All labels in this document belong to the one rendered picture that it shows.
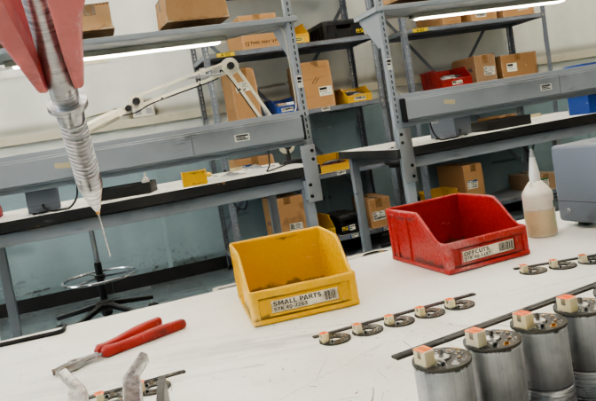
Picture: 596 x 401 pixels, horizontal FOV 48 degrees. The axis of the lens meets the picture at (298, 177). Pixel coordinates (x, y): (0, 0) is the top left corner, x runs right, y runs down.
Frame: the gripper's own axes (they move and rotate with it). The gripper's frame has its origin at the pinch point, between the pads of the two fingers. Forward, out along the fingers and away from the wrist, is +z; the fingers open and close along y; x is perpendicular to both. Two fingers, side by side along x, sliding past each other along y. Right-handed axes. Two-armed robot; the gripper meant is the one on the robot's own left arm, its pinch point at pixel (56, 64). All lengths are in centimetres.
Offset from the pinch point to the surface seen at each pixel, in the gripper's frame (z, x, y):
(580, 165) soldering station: 34, -25, -48
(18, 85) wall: 215, -380, 90
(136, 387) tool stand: 6.6, 10.6, -1.3
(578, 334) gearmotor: 12.5, 8.8, -20.6
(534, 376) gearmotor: 13.0, 10.0, -17.8
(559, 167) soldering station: 36, -27, -47
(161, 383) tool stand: 10.0, 8.3, -1.9
